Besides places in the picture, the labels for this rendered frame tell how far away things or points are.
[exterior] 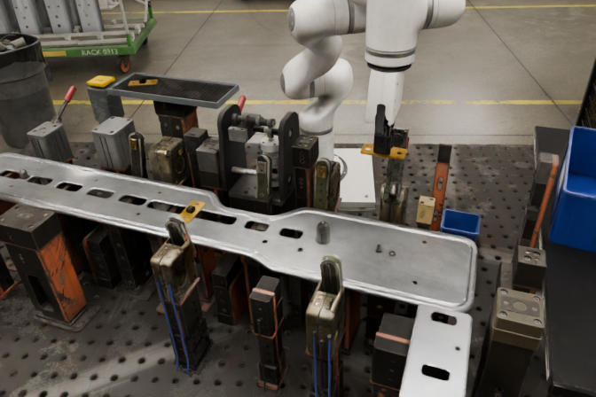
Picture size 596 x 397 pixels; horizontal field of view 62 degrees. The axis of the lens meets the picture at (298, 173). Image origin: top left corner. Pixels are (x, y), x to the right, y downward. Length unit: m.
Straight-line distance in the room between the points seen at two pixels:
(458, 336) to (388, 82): 0.46
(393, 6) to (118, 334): 1.05
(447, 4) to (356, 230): 0.55
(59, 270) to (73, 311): 0.14
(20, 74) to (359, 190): 2.68
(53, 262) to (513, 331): 1.04
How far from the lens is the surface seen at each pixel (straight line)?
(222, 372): 1.29
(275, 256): 1.10
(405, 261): 1.09
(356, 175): 1.80
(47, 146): 1.66
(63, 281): 1.42
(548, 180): 1.13
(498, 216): 1.79
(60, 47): 5.26
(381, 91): 0.86
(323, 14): 1.24
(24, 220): 1.34
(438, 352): 0.95
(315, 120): 1.65
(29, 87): 3.90
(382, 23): 0.83
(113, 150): 1.47
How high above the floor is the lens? 1.74
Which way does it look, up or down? 33 degrees down
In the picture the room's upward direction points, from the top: 2 degrees counter-clockwise
